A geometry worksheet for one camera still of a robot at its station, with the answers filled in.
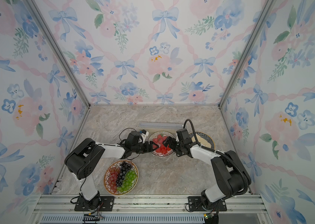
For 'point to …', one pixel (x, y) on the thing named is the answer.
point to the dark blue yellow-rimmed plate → (203, 135)
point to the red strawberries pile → (159, 141)
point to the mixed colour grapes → (121, 178)
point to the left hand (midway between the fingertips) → (157, 147)
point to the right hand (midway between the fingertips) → (167, 144)
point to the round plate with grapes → (106, 178)
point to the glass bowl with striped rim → (163, 133)
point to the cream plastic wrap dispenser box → (153, 127)
